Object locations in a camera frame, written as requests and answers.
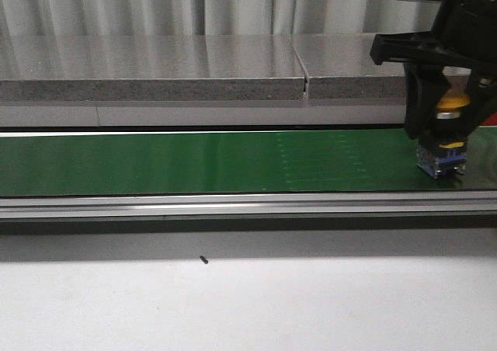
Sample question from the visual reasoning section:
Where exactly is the green conveyor belt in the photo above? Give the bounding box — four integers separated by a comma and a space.
1, 127, 496, 197

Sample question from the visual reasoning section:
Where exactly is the grey stone countertop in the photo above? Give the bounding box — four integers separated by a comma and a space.
1, 33, 405, 102

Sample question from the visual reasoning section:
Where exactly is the yellow mushroom push button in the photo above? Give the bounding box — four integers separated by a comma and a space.
416, 89, 470, 179

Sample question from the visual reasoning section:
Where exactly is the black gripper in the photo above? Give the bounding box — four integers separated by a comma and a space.
370, 0, 496, 139

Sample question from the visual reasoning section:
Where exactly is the aluminium conveyor frame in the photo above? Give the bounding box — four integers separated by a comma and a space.
1, 189, 496, 221

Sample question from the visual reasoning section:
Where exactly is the white pleated curtain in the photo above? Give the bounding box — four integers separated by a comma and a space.
1, 0, 438, 36

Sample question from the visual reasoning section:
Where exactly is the red plastic tray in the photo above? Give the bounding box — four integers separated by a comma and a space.
481, 113, 497, 127

